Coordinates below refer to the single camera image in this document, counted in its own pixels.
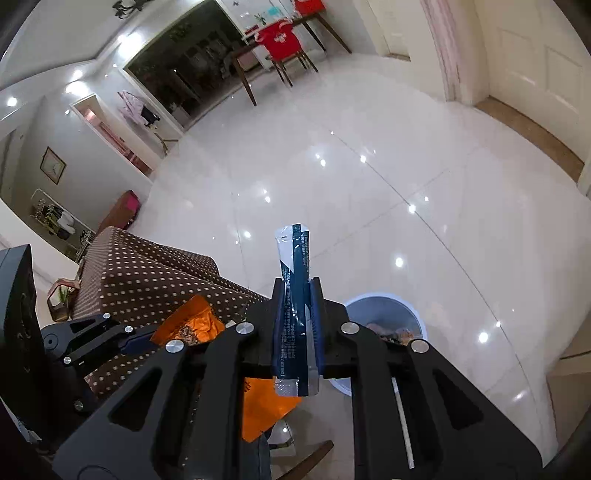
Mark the orange snack packet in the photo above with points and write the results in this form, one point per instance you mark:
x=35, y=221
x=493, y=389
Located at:
x=194, y=318

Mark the dark garment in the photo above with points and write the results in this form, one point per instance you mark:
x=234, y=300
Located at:
x=150, y=116

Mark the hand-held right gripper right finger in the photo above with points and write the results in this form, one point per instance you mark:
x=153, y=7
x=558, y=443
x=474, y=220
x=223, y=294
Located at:
x=330, y=341

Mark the blue white sachet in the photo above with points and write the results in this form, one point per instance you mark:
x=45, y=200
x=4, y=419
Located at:
x=295, y=277

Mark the wooden coat stand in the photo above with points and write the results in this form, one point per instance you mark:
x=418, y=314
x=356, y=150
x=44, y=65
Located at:
x=166, y=143

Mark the white clothes rack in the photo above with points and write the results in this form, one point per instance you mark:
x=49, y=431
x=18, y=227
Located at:
x=60, y=221

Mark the wooden dining table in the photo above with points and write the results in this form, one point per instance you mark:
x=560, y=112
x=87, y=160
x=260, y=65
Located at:
x=246, y=83

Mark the brown polka dot tablecloth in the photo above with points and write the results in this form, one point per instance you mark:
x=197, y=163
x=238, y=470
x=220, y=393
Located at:
x=152, y=277

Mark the sliding glass door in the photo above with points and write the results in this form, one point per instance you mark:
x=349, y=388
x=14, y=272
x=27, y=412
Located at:
x=184, y=60

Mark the black chandelier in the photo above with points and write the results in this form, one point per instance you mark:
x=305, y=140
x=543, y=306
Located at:
x=123, y=8

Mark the pink framed plant holder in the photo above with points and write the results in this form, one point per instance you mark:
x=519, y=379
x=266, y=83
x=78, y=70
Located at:
x=62, y=300

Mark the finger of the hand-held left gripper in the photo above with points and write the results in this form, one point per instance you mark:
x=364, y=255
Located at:
x=92, y=337

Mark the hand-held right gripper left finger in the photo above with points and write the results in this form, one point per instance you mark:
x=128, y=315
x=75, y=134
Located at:
x=277, y=332

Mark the small framed picture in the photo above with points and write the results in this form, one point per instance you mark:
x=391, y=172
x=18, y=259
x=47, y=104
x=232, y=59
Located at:
x=53, y=166

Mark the pink door curtain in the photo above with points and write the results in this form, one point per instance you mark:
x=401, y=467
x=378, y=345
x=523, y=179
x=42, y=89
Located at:
x=443, y=46

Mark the pink jacket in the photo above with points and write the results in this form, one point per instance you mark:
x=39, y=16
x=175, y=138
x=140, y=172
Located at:
x=131, y=108

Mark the white panelled door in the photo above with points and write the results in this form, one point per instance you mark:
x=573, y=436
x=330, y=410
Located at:
x=531, y=60
x=392, y=27

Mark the light blue trash bin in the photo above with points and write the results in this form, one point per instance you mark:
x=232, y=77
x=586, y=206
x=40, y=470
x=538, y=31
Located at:
x=369, y=309

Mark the red upholstered bench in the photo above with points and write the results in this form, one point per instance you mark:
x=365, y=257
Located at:
x=121, y=210

